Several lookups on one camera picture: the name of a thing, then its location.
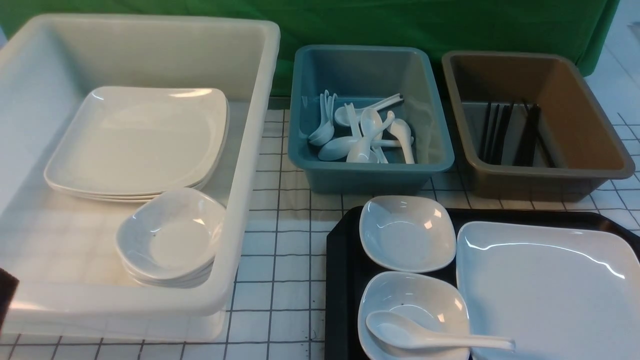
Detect black chopstick bundle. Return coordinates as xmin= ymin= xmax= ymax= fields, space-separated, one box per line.
xmin=512 ymin=98 xmax=557 ymax=168
xmin=478 ymin=101 xmax=515 ymax=166

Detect white bowl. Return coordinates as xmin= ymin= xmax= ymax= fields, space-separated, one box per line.
xmin=115 ymin=187 xmax=227 ymax=282
xmin=358 ymin=195 xmax=457 ymax=273
xmin=358 ymin=271 xmax=471 ymax=360

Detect blue-grey plastic bin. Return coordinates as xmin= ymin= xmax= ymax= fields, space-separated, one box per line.
xmin=287 ymin=45 xmax=455 ymax=195

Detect black chopstick left bundle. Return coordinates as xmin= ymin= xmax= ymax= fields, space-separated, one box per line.
xmin=478 ymin=101 xmax=515 ymax=166

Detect bottom white square plate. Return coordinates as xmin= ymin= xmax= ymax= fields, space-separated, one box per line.
xmin=46 ymin=170 xmax=215 ymax=203

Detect white ceramic soup spoon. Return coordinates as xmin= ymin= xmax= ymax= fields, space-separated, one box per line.
xmin=365 ymin=310 xmax=515 ymax=352

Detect white square plate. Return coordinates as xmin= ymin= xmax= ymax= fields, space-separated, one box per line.
xmin=46 ymin=170 xmax=215 ymax=203
xmin=44 ymin=86 xmax=229 ymax=197
xmin=46 ymin=100 xmax=230 ymax=200

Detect green backdrop cloth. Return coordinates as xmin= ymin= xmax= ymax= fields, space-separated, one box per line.
xmin=1 ymin=0 xmax=619 ymax=96

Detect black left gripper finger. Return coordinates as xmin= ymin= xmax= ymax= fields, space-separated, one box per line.
xmin=0 ymin=268 xmax=19 ymax=330

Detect black chopstick right bundle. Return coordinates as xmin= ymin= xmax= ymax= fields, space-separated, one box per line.
xmin=512 ymin=98 xmax=557 ymax=168

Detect middle white square plate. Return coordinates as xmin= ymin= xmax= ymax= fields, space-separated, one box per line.
xmin=46 ymin=100 xmax=230 ymax=200

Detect large white rice plate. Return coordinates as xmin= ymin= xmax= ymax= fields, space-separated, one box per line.
xmin=455 ymin=221 xmax=640 ymax=360

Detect large white plastic bin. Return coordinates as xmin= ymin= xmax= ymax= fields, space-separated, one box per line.
xmin=1 ymin=14 xmax=281 ymax=345

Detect white spoon in bin long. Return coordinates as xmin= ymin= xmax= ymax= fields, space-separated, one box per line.
xmin=333 ymin=93 xmax=403 ymax=127

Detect brown plastic bin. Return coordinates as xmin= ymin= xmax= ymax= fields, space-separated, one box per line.
xmin=441 ymin=50 xmax=636 ymax=202

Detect white spoon in bin left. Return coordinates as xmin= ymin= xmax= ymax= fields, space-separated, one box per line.
xmin=307 ymin=89 xmax=337 ymax=147

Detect white spoon in bin centre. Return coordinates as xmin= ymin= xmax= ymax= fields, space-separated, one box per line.
xmin=346 ymin=107 xmax=396 ymax=164

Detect top white square plate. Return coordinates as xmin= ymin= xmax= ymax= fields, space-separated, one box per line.
xmin=44 ymin=86 xmax=229 ymax=197

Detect white spoon in bin right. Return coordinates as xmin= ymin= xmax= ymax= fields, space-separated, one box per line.
xmin=387 ymin=118 xmax=415 ymax=164

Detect lower white stacked bowls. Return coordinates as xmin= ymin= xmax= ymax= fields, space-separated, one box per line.
xmin=122 ymin=261 xmax=214 ymax=289

